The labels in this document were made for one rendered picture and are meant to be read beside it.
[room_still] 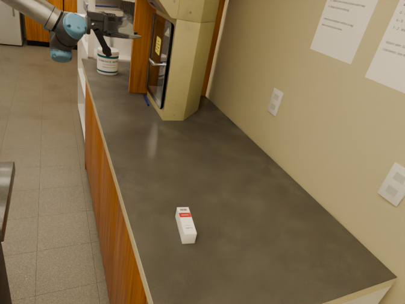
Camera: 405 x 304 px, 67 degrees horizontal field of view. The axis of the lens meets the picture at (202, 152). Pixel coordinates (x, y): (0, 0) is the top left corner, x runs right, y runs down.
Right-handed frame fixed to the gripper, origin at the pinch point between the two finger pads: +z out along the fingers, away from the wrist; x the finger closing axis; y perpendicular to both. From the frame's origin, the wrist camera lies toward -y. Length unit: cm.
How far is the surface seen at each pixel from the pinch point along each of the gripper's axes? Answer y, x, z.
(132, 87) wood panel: -34.1, 32.0, 8.0
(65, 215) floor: -131, 39, -30
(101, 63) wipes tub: -30, 63, -5
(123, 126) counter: -37.2, -11.9, -5.5
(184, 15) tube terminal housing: 11.4, -4.9, 18.5
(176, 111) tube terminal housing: -32.3, -5.1, 21.8
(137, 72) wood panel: -25.2, 32.0, 9.7
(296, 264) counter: -37, -97, 26
